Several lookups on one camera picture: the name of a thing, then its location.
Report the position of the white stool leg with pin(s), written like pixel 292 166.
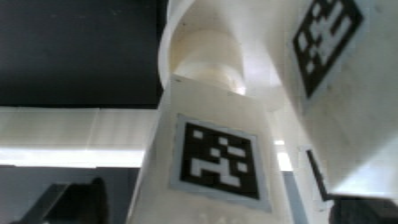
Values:
pixel 210 180
pixel 331 39

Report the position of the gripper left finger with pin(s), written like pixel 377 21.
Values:
pixel 71 204

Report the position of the white front barrier bar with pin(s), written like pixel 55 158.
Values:
pixel 79 138

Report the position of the white round stool seat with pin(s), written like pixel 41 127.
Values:
pixel 226 44

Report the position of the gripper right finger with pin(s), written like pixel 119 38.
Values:
pixel 357 210

